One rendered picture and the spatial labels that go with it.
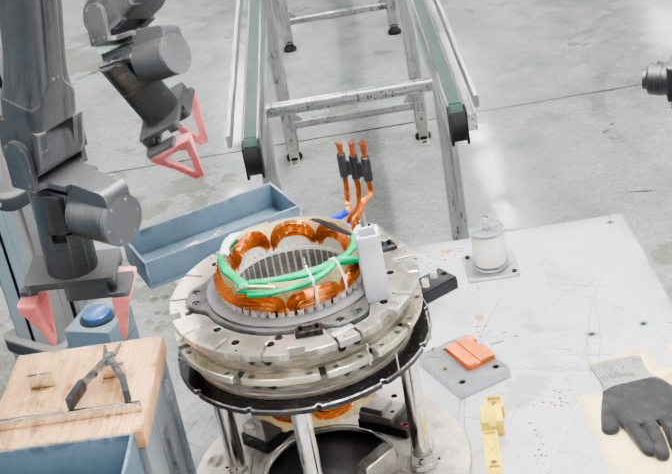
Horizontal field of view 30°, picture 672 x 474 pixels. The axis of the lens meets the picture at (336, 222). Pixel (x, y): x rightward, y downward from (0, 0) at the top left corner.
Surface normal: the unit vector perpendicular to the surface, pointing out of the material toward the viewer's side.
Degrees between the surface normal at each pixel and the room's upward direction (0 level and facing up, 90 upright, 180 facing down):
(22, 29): 91
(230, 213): 90
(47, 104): 105
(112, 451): 90
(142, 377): 0
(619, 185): 0
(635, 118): 0
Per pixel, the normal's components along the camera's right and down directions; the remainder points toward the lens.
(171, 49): 0.79, -0.15
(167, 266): 0.45, 0.35
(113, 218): 0.83, 0.19
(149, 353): -0.16, -0.87
